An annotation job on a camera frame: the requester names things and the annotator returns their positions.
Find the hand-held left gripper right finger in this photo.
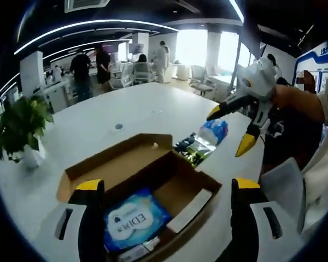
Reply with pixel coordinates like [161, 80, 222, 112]
[230, 177, 304, 262]

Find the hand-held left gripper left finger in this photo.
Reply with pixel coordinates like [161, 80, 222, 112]
[39, 179, 107, 262]

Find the blue plastic soft pack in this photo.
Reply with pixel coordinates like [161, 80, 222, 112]
[198, 118, 230, 145]

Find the silver green foil pouch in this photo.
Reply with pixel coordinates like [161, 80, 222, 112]
[173, 132, 218, 168]

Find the blue white wet wipes pack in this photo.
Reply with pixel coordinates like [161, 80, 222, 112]
[103, 187, 172, 252]

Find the brown cardboard shoe box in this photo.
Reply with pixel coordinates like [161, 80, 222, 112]
[56, 133, 222, 262]

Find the dark cloth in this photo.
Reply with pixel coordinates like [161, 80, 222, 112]
[263, 109, 322, 170]

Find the white office chair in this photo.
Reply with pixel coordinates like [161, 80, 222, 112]
[132, 62, 151, 84]
[190, 65, 214, 95]

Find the short ceiling strip light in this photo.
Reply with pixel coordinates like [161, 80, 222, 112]
[229, 0, 245, 22]

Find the person's beige shirt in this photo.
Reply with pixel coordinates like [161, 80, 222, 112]
[299, 78, 328, 235]

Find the green plant in white pot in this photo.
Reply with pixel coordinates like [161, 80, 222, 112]
[0, 95, 55, 170]

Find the long ceiling strip light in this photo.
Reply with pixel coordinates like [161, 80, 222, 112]
[15, 21, 180, 55]

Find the ceiling air conditioner vent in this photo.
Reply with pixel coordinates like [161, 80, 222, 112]
[64, 0, 112, 14]

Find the wall display board with photos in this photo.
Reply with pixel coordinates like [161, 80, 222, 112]
[295, 40, 328, 95]

